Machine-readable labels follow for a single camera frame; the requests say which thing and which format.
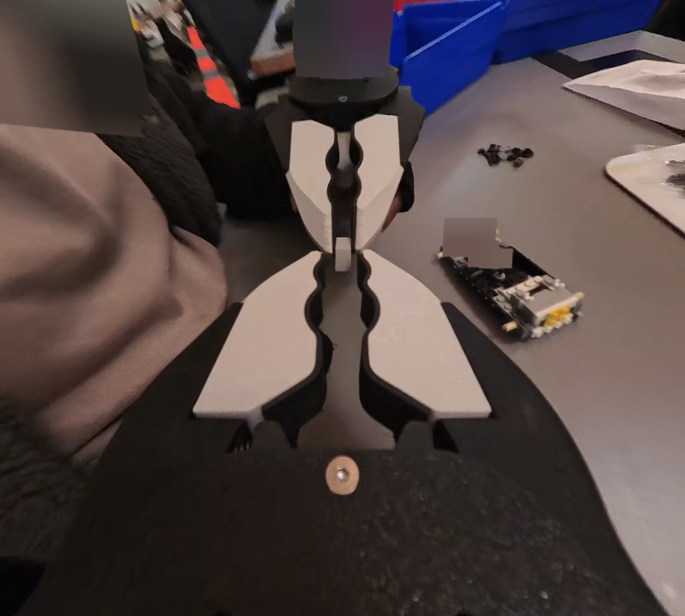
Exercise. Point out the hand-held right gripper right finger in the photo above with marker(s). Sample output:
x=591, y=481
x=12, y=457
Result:
x=423, y=353

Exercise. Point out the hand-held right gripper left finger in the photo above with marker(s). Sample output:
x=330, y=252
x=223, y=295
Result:
x=262, y=353

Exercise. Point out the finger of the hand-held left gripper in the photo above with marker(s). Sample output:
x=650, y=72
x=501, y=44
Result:
x=380, y=171
x=308, y=177

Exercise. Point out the small grey bracket piece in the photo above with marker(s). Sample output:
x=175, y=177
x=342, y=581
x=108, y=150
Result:
x=343, y=254

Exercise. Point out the toy brick car chassis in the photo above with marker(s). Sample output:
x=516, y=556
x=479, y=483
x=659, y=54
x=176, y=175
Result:
x=535, y=305

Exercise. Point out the person's left forearm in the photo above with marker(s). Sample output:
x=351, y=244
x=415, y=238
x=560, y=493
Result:
x=241, y=161

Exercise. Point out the grey desk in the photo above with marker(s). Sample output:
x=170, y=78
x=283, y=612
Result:
x=588, y=359

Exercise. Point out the person's left hand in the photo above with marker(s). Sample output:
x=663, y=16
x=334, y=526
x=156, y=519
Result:
x=404, y=198

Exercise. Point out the small side table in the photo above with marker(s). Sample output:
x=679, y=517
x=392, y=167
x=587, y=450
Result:
x=267, y=59

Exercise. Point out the orange striped barrier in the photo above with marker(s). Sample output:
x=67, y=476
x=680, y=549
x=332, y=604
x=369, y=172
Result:
x=214, y=75

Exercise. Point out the pile of small black pieces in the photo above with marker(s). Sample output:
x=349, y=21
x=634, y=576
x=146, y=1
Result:
x=506, y=154

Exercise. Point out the dark fleece jacket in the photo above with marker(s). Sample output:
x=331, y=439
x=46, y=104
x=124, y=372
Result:
x=160, y=182

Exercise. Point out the beige hoodie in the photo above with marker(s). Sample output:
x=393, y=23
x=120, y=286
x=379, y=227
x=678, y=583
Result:
x=80, y=278

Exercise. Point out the white paper bag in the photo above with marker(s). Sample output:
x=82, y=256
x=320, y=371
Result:
x=637, y=86

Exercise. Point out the clear bag of pieces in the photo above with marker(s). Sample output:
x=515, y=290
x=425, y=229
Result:
x=674, y=174

